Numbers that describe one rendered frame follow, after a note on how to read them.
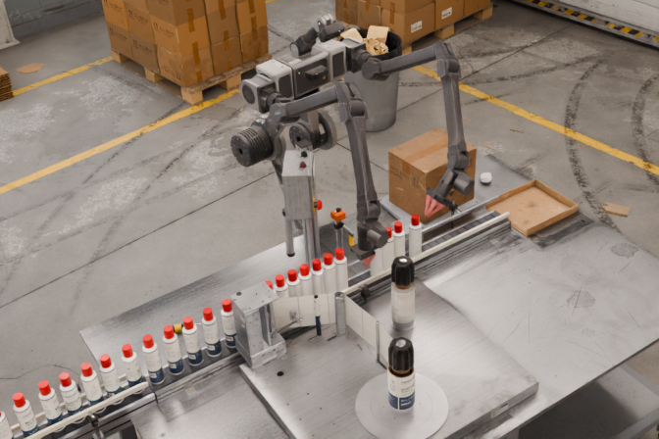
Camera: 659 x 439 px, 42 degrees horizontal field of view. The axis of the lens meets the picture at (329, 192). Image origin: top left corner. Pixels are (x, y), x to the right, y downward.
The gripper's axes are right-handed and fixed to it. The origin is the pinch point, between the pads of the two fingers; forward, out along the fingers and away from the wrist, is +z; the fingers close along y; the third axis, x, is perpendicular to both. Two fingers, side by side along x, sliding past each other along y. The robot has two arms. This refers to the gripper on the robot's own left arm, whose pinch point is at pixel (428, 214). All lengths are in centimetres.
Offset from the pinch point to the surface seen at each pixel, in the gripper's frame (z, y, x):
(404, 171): -6.9, -30.6, 9.5
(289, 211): 20, -4, -62
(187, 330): 72, 1, -79
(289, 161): 5, -11, -67
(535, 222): -17, 9, 55
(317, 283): 41, 2, -36
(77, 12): 63, -559, 94
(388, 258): 22.1, 2.6, -9.0
